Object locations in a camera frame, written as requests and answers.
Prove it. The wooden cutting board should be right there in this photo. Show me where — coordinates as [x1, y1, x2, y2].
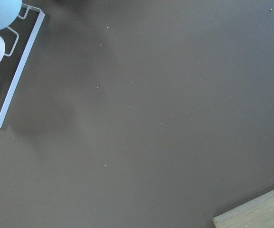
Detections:
[213, 190, 274, 228]

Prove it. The light blue cup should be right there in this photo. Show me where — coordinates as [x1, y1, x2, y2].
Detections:
[0, 0, 22, 30]

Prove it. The white wire cup rack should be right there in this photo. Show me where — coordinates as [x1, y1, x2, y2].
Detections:
[0, 3, 45, 128]

